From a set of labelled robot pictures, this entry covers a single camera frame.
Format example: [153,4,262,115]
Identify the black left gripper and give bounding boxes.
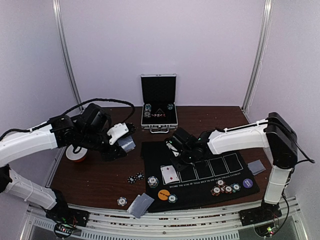
[79,127,127,162]

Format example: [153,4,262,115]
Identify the two of diamonds card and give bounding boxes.
[160,165,179,184]

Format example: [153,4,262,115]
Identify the grey playing card deck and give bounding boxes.
[117,136,136,153]

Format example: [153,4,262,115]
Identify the small chip stack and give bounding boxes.
[147,176,159,188]

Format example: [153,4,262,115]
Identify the orange big blind button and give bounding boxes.
[157,189,170,201]

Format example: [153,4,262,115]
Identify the blue green fifty chip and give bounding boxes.
[167,194,178,203]

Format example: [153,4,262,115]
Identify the dealt cards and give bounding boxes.
[127,193,154,219]

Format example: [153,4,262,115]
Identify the black orange hundred chip stack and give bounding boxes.
[223,185,233,194]

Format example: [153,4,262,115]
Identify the purple small blind button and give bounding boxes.
[242,178,254,189]

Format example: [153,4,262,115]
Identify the dealt card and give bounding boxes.
[247,159,266,176]

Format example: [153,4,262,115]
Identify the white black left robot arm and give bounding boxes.
[0,98,136,222]

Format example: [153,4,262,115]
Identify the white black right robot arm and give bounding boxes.
[165,112,315,221]

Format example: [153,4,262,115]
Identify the white red bowl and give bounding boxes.
[65,145,88,163]

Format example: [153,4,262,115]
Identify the black white chip left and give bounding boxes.
[127,175,137,184]

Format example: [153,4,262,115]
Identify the black white chip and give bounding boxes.
[135,172,145,180]
[127,175,137,184]

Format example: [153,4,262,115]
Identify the black poker table mat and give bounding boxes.
[140,141,260,213]

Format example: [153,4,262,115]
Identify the black white chip right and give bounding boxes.
[135,172,145,180]

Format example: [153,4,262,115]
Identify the white blue chip flat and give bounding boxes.
[117,196,128,207]

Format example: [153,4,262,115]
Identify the red dice set in case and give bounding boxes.
[151,108,166,118]

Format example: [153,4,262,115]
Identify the aluminium poker case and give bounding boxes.
[140,73,178,134]

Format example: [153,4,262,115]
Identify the chips in case right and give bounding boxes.
[167,103,175,111]

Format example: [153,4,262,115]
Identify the chips row in case left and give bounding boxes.
[143,103,152,118]

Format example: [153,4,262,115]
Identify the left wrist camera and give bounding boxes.
[106,122,136,146]

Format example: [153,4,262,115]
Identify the aluminium frame rail front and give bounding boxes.
[18,197,309,240]

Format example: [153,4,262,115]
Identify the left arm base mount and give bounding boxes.
[42,208,90,239]

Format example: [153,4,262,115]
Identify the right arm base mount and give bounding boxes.
[239,206,282,238]

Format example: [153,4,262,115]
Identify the left aluminium frame post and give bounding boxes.
[52,0,82,104]

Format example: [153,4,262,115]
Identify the aluminium frame post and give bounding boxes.
[52,0,82,104]
[242,0,274,114]

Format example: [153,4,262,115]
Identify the right aluminium frame post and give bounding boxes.
[242,0,274,114]

